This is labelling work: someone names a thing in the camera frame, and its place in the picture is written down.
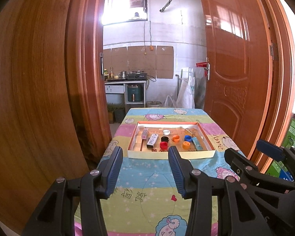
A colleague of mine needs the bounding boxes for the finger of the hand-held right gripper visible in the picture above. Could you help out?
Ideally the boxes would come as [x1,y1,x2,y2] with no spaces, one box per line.
[224,148,295,195]
[257,139,295,177]

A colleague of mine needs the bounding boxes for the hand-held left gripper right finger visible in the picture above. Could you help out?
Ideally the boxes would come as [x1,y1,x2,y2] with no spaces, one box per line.
[168,146,272,236]

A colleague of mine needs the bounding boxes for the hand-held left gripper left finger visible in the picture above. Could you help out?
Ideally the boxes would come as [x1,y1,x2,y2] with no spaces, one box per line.
[22,147,124,236]

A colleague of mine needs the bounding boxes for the orange-rimmed cardboard tray box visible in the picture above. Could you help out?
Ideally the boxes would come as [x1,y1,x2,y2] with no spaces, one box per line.
[127,121,215,160]

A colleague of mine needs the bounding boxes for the teal slim box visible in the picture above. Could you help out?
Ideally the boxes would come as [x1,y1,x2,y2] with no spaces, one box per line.
[192,138,204,151]

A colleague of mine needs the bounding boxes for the white cartoon cat box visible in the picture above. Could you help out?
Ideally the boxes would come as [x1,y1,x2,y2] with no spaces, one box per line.
[147,134,159,148]

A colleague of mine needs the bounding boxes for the cartoon sheep printed tablecloth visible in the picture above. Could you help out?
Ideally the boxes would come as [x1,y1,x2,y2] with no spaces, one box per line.
[74,108,249,236]

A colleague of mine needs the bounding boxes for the potted green plants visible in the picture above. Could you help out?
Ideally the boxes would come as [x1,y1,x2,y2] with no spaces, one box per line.
[107,103,126,123]

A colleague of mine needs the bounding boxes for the clear plastic bag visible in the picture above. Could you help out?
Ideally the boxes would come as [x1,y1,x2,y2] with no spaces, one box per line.
[164,95,177,108]

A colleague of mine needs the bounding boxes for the glossy wooden door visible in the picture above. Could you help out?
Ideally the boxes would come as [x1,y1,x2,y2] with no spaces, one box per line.
[198,0,273,163]

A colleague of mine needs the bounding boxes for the white woven sack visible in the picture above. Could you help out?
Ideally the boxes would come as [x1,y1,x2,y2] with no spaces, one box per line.
[176,75,196,109]

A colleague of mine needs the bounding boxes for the dark green air fryer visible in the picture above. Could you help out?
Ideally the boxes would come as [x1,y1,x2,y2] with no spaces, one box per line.
[128,85,142,102]

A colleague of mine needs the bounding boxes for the white kitchen cabinet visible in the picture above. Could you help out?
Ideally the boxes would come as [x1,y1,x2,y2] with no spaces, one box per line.
[105,79,148,109]

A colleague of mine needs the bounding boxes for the door hinge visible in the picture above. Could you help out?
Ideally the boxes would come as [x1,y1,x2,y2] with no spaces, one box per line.
[270,43,278,61]

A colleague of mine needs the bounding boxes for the black gas stove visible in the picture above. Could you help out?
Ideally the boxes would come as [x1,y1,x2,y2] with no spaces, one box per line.
[127,71,148,80]

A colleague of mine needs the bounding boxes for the brown wooden panel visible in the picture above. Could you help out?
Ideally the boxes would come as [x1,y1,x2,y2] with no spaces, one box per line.
[0,0,94,234]

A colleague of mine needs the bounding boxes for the window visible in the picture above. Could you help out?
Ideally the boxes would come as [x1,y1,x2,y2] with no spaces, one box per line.
[102,0,148,25]

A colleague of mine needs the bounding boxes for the grey metal handle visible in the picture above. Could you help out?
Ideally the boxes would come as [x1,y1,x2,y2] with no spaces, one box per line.
[175,70,183,99]

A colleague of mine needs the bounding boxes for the cardboard wall panel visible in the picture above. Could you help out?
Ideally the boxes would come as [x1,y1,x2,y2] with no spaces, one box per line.
[104,45,174,79]

